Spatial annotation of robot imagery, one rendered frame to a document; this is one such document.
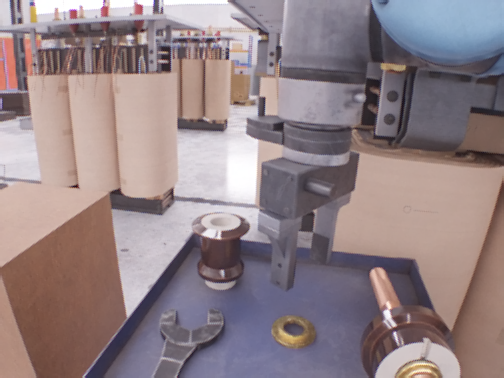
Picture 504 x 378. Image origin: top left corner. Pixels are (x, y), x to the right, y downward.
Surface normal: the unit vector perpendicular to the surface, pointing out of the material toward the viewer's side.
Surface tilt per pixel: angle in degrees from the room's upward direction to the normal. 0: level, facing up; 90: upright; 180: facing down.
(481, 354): 90
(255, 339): 0
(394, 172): 90
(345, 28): 112
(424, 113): 90
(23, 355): 90
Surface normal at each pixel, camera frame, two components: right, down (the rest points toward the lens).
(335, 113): 0.19, 0.35
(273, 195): -0.69, 0.22
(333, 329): 0.04, -0.94
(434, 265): -0.16, 0.33
